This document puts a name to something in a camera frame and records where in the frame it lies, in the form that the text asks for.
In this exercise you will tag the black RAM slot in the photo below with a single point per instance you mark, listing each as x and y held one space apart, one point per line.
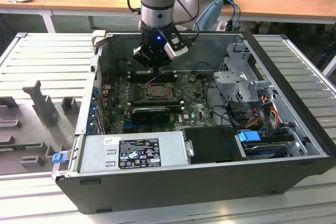
139 79
139 74
155 104
155 100

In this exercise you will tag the grey parts rack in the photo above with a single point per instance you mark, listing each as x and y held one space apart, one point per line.
29 127

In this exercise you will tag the black open PC case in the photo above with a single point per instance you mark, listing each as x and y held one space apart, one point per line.
170 190

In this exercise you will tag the grey metal drive cage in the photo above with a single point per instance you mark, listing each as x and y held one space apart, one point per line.
236 79

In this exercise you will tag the silver power supply unit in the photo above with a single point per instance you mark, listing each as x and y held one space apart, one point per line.
94 155

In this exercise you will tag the green motherboard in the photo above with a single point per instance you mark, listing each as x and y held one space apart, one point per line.
194 108

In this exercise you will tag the black graphics card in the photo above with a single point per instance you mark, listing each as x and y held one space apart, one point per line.
149 115

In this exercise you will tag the hard disk in blue carrier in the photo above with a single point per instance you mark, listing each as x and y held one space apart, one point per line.
248 137

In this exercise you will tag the green RAM stick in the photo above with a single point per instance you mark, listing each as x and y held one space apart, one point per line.
21 147

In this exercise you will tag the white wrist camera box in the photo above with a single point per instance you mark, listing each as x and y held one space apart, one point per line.
177 49

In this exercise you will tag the black plastic air shroud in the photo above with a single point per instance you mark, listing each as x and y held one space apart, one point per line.
212 144

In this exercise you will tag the CPU socket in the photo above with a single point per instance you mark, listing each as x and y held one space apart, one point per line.
157 98

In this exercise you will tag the silver CPU plate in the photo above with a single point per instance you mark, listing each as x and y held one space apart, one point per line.
158 90

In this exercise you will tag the blue case latch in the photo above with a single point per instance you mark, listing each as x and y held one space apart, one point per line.
58 158

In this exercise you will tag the blue expansion slot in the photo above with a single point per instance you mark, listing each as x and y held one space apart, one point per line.
128 127

